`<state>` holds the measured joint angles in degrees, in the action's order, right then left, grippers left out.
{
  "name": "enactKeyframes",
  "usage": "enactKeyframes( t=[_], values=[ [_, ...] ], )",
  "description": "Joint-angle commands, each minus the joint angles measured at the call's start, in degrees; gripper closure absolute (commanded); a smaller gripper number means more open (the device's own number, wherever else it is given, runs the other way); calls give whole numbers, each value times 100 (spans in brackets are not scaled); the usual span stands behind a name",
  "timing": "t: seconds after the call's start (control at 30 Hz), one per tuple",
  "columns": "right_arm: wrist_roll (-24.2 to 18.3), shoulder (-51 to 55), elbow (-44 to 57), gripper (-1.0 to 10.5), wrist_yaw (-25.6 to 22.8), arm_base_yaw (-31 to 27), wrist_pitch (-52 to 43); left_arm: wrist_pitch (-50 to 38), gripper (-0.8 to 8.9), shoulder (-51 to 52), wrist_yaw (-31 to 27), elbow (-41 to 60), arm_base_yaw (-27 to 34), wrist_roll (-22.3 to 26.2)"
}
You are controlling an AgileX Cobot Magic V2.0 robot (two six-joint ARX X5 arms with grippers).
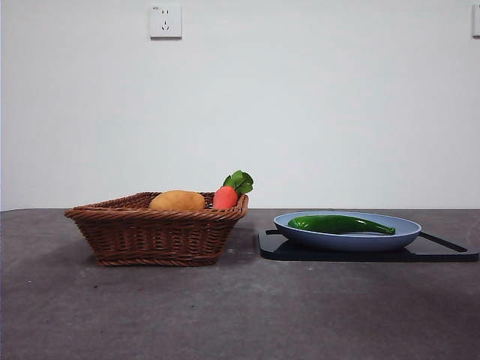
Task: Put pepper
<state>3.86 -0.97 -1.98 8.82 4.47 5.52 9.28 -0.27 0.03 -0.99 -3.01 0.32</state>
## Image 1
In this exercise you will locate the white wall socket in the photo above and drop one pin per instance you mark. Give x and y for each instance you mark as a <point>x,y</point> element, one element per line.
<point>165,21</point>

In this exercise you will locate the brown wicker basket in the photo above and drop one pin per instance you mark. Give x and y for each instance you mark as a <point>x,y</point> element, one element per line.
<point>150,236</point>

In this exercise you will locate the yellow potato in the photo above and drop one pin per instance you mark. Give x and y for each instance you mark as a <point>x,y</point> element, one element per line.
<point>178,200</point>

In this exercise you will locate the light blue plate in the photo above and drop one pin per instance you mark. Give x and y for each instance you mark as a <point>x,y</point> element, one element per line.
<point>337,243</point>

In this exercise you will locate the dark rectangular tray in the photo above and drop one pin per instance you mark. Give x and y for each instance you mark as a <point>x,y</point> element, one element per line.
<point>337,256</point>

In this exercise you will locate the orange carrot with green leaves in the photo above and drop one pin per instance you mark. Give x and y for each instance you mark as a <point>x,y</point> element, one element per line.
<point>225,197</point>

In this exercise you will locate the green pepper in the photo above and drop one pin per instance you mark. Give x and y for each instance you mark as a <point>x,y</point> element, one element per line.
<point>337,224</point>

